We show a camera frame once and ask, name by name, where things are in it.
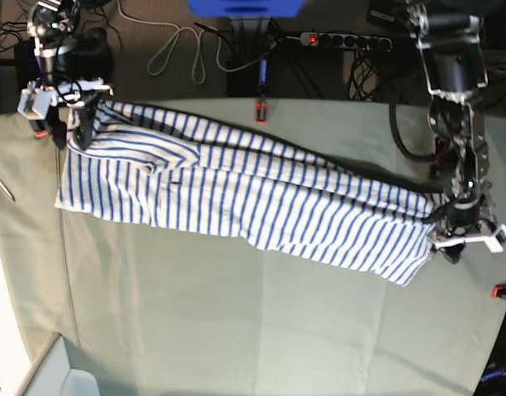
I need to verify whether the red black clamp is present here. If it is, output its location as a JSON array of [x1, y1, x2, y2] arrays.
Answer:
[[29, 120, 50, 139], [491, 284, 506, 300], [255, 59, 267, 124]]

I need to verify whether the black round disc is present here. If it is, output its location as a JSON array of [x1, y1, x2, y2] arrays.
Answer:
[[76, 28, 114, 83]]

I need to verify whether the black power strip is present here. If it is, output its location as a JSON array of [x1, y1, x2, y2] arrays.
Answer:
[[299, 32, 394, 53]]

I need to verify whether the blue box overhead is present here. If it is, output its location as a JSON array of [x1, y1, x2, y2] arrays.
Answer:
[[187, 0, 305, 17]]

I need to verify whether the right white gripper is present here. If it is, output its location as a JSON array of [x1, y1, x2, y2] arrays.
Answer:
[[17, 78, 114, 150]]

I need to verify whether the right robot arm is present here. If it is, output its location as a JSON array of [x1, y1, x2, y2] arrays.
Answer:
[[17, 1, 113, 150]]

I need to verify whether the red black left clamp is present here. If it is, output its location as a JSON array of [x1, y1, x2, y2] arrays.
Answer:
[[29, 120, 50, 139]]

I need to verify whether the green table cloth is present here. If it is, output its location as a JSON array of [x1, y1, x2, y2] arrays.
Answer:
[[0, 114, 506, 395]]

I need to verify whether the red black centre clamp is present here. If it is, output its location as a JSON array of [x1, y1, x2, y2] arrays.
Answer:
[[255, 59, 267, 124]]

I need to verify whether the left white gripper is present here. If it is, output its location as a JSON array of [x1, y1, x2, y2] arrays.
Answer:
[[428, 219, 506, 264]]

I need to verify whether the blue white striped t-shirt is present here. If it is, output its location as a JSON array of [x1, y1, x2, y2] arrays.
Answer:
[[55, 101, 442, 285]]

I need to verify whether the white looped cable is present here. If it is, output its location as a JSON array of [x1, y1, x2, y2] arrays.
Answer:
[[118, 0, 208, 85]]

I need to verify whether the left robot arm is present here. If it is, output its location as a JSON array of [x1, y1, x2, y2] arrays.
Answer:
[[389, 1, 506, 264]]

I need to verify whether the metal strip on cloth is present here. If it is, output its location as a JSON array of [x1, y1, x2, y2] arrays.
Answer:
[[0, 178, 16, 203]]

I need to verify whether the red black right clamp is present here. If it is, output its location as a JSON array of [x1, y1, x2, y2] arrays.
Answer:
[[491, 284, 506, 300]]

